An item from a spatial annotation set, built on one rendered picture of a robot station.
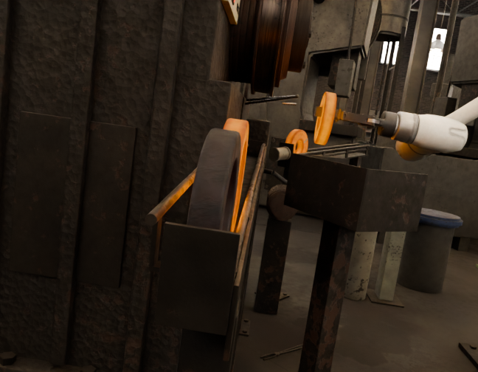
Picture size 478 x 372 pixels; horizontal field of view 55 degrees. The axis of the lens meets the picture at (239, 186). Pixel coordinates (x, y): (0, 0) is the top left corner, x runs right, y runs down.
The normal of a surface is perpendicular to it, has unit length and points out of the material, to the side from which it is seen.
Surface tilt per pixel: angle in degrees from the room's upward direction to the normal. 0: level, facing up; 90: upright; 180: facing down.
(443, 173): 90
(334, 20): 90
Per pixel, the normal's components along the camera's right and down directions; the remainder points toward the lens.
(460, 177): 0.18, 0.16
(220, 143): 0.08, -0.78
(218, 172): 0.01, -0.44
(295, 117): -0.31, 0.09
